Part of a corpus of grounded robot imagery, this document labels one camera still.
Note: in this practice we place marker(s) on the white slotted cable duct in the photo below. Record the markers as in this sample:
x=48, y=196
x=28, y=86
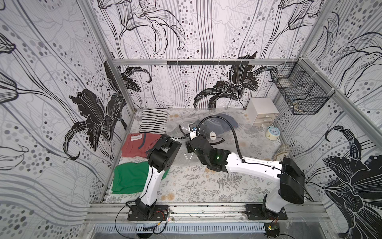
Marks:
x=183, y=228

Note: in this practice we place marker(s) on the black wire wall basket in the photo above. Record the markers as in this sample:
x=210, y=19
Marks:
x=299, y=87

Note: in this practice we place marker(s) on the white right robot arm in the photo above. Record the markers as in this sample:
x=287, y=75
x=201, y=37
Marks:
x=287, y=178

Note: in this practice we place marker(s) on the white round bag valve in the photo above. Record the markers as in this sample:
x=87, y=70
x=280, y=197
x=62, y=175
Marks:
x=213, y=135

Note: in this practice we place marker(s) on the black white striped tank top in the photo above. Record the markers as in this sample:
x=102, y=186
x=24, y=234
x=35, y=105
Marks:
x=153, y=121

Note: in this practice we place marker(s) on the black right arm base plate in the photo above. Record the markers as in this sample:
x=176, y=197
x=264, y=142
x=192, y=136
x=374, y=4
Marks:
x=265, y=212

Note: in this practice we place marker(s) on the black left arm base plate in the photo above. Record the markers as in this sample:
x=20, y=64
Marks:
x=152, y=213

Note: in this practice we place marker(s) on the white mini drawer cabinet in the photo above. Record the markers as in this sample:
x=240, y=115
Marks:
x=261, y=112

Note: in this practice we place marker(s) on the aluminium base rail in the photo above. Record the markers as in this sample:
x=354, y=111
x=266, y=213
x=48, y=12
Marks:
x=210, y=213

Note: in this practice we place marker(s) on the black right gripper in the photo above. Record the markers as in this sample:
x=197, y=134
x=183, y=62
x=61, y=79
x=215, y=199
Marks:
x=189, y=144

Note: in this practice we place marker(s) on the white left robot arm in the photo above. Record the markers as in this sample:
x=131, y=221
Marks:
x=160, y=158

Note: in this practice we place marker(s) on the dark blue garment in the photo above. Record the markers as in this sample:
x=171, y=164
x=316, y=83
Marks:
x=217, y=125

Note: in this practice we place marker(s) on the green knit garment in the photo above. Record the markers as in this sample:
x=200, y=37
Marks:
x=130, y=178

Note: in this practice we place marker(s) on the red garment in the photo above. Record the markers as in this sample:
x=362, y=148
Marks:
x=137, y=144

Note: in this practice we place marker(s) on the clear plastic vacuum bag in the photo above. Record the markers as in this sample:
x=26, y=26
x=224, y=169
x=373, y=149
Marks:
x=251, y=139

